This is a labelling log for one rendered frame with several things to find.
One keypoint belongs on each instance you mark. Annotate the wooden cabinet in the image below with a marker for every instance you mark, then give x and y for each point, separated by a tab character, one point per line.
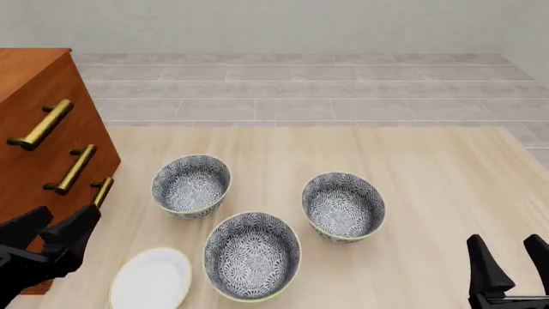
38	77

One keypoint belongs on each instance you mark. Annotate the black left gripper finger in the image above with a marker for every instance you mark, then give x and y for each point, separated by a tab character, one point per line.
25	227
70	239

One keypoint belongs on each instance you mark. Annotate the grey patterned bowl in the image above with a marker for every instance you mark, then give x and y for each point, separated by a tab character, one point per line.
343	207
191	188
252	257

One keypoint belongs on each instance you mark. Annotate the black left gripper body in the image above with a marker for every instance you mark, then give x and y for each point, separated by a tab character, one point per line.
25	273

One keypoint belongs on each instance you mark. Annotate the white plate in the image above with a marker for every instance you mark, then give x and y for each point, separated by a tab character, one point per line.
152	280

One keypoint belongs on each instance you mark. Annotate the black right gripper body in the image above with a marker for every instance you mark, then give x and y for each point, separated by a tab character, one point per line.
510	303

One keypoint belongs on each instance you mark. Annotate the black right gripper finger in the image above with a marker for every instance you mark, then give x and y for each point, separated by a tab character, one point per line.
541	257
486	270

